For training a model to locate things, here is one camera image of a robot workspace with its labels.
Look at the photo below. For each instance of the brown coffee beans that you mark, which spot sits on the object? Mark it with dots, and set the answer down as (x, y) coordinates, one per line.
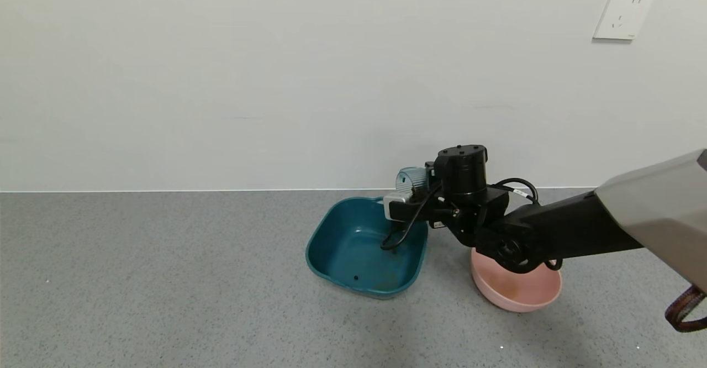
(355, 277)

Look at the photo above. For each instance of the teal square plastic basin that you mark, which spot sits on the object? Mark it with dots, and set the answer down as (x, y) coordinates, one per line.
(342, 246)

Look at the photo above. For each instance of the translucent blue-grey ribbed cup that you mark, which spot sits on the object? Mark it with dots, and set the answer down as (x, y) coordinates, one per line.
(411, 179)

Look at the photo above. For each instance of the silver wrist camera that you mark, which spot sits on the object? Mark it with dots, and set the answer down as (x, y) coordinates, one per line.
(399, 205)

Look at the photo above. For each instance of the white wall socket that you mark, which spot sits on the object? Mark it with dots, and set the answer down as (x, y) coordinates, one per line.
(624, 14)

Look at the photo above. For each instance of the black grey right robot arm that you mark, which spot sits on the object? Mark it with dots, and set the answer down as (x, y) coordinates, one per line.
(580, 230)

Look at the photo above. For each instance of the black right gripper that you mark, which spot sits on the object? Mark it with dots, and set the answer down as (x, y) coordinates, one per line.
(396, 208)

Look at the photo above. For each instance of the pink round bowl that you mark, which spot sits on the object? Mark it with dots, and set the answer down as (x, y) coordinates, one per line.
(513, 293)

